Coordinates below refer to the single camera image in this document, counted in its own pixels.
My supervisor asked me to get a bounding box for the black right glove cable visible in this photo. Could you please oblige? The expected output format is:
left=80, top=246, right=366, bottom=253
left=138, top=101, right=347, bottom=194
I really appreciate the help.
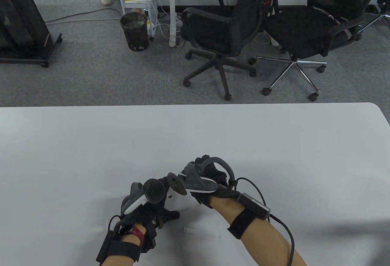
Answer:
left=233, top=177, right=296, bottom=266

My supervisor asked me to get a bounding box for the left grey white controller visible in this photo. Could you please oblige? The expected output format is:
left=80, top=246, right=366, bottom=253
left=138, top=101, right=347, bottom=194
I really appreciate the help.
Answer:
left=121, top=178, right=167, bottom=215

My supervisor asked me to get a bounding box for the black forearm strap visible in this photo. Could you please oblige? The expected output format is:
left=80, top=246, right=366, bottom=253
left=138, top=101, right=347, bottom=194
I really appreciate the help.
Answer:
left=110, top=239, right=142, bottom=261
left=228, top=210, right=256, bottom=239

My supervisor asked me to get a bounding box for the black mesh trash bin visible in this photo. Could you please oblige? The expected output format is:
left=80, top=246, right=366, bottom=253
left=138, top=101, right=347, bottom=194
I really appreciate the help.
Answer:
left=120, top=12, right=150, bottom=51

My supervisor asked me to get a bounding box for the black right forearm pack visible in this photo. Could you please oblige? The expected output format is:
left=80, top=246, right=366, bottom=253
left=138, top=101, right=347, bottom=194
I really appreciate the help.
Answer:
left=237, top=193, right=271, bottom=219

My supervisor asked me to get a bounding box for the black right forearm strap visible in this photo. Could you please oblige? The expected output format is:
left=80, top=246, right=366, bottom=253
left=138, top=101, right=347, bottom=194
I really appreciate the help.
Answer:
left=228, top=210, right=256, bottom=239

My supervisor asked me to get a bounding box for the black left forearm strap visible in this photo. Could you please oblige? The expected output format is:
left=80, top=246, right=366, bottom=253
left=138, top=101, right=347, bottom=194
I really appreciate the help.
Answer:
left=110, top=239, right=142, bottom=261

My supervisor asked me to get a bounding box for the person's left hand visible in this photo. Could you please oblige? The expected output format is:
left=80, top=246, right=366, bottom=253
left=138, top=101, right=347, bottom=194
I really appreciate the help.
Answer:
left=117, top=176, right=180, bottom=252

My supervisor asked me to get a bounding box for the grey white controller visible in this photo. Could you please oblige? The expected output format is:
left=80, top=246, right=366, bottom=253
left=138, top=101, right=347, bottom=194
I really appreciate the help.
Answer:
left=121, top=178, right=167, bottom=215
left=168, top=156, right=236, bottom=196

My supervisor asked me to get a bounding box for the black left forearm pack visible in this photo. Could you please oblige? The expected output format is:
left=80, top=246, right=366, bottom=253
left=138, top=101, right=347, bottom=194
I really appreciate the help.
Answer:
left=97, top=229, right=115, bottom=263

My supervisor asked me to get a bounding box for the person's right hand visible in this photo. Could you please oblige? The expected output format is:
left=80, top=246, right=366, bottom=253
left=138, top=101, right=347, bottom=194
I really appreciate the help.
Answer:
left=190, top=155, right=241, bottom=208

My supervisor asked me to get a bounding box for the white Hanoi Tower base lid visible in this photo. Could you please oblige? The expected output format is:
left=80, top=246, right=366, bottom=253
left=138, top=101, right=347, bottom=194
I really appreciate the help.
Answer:
left=165, top=187, right=195, bottom=212

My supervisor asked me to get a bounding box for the red wristband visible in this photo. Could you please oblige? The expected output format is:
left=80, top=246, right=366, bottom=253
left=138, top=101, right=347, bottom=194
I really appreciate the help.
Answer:
left=122, top=225, right=146, bottom=243

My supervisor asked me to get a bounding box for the person's left forearm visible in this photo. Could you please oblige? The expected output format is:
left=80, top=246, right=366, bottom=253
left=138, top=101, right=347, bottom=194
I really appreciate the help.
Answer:
left=101, top=222, right=144, bottom=266

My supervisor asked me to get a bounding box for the black office chair chrome base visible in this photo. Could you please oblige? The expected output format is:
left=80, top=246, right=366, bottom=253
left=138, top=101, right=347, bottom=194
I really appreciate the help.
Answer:
left=248, top=0, right=390, bottom=102

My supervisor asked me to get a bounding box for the black glove cable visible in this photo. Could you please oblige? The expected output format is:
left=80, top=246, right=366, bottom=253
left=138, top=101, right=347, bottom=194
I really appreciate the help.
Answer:
left=233, top=177, right=296, bottom=266
left=106, top=214, right=124, bottom=231

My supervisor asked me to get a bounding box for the black cabinet on wheeled stand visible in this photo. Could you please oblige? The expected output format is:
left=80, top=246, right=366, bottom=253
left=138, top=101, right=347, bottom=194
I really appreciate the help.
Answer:
left=0, top=0, right=63, bottom=68

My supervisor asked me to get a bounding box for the person's right forearm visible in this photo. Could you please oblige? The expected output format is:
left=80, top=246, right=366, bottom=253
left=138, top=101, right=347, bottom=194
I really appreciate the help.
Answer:
left=210, top=195, right=308, bottom=266

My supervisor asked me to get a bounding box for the white wire cart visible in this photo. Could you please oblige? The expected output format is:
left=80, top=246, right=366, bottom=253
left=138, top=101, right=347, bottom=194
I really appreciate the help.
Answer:
left=115, top=0, right=159, bottom=41

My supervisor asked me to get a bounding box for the black left glove cable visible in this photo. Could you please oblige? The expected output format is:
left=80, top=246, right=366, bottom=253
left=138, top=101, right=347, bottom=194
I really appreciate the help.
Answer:
left=106, top=214, right=124, bottom=231

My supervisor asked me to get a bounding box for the right grey white controller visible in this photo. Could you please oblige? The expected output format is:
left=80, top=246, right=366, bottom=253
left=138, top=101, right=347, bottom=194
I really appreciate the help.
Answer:
left=168, top=156, right=236, bottom=196

